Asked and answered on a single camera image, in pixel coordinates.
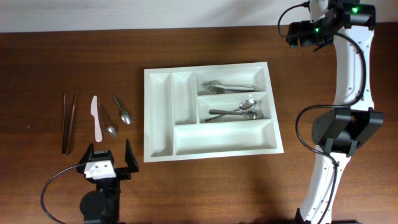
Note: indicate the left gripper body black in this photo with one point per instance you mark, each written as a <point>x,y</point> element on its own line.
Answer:
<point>121,172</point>

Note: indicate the large steel spoon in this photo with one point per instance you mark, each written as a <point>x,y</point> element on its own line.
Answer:
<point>250,115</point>
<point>244,106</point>

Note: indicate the white plastic knife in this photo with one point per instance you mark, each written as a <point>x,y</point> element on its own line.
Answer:
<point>94,113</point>

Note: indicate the steel fork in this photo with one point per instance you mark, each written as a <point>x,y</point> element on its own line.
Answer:
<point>217,82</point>
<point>223,89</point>

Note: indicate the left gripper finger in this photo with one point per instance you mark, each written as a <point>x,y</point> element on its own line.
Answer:
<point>87,155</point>
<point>130,158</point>

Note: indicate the steel tweezers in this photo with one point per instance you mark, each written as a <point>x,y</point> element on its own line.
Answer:
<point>67,126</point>

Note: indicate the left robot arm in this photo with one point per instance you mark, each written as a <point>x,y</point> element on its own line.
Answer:
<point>102,205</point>

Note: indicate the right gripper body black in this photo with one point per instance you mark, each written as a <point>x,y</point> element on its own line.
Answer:
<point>294,35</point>

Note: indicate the white plastic cutlery tray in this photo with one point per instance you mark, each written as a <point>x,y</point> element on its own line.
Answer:
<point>176,106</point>

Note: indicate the small steel teaspoon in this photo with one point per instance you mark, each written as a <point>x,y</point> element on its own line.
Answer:
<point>125,116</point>
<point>107,122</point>

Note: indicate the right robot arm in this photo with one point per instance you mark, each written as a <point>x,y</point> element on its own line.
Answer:
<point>351,120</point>

